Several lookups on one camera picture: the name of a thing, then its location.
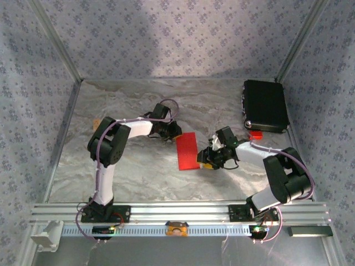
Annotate slotted grey cable duct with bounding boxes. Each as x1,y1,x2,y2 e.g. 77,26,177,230
59,224,268,238

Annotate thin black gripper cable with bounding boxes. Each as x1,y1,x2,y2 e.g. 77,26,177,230
222,158,240,171
140,110,165,141

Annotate thin black right gripper cable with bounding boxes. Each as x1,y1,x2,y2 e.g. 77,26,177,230
222,158,240,171

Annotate aluminium frame post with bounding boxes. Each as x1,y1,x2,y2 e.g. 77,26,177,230
276,0,331,83
27,0,84,83

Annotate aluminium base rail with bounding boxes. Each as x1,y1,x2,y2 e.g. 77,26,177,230
29,202,332,225

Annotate small circuit board with LED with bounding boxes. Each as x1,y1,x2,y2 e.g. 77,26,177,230
92,226,116,235
248,224,270,239

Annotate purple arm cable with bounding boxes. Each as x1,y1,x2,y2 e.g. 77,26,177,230
248,140,316,244
75,99,180,244

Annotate black flat bar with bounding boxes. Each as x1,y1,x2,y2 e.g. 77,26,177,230
287,226,333,238

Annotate thin black left gripper cable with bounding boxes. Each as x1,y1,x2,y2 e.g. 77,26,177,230
140,110,165,141

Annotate black hard case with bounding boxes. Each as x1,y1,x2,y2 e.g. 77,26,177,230
240,79,291,134

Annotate red paper sheet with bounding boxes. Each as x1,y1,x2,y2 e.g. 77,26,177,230
175,132,201,171

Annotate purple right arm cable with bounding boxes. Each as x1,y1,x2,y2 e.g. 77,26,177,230
248,140,316,244

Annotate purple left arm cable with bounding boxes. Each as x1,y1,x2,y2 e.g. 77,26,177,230
75,99,180,244

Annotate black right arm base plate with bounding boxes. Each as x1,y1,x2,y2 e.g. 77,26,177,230
227,204,280,222

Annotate white plastic bracket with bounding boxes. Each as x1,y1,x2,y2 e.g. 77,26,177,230
29,220,64,253

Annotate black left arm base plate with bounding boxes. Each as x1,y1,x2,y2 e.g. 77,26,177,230
80,204,131,224

